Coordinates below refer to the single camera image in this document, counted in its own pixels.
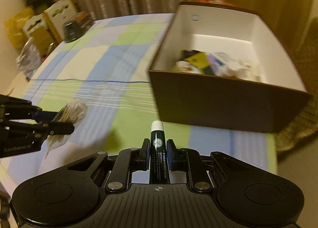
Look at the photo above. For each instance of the checked cloth covered desktop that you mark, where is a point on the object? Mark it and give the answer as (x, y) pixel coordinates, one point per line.
(111, 69)

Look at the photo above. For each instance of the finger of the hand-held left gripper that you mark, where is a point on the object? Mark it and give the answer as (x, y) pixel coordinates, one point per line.
(47, 116)
(62, 128)

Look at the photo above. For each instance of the white hair claw clip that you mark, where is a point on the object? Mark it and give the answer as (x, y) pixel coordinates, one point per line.
(247, 70)

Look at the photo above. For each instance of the green blister card with jar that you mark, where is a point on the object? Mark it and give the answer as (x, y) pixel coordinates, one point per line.
(201, 62)

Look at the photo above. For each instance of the dark hair scrunchie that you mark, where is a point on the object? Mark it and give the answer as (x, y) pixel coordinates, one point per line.
(188, 54)

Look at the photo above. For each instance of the red food packet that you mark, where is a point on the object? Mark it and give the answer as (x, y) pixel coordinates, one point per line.
(211, 0)

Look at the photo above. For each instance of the white tube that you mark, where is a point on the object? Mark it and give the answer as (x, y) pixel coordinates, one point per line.
(227, 67)

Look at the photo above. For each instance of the dark plastic container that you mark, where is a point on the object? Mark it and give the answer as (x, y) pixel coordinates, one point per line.
(74, 31)

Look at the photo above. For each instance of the white and wood chair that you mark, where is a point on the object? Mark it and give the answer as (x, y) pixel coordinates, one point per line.
(59, 19)
(34, 23)

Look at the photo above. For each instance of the brown cardboard box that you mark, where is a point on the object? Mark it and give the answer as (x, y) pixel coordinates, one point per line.
(211, 103)

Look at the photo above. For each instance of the quilted beige chair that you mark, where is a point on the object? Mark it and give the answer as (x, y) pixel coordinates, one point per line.
(298, 131)

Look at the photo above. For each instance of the yellow plastic bag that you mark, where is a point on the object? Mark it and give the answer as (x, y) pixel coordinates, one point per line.
(16, 29)

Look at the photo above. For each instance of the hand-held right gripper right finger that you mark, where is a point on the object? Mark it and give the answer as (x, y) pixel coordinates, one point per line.
(170, 154)

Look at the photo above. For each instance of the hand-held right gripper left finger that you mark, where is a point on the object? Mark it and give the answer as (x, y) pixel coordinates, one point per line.
(147, 154)

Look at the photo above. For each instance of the silver plastic bag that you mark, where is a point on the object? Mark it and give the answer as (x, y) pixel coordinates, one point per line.
(29, 59)

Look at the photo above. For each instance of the dark green tube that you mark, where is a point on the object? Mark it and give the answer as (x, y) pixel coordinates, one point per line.
(157, 148)

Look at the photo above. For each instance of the clear bag of brown bits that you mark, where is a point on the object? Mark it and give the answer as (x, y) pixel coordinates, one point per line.
(74, 111)

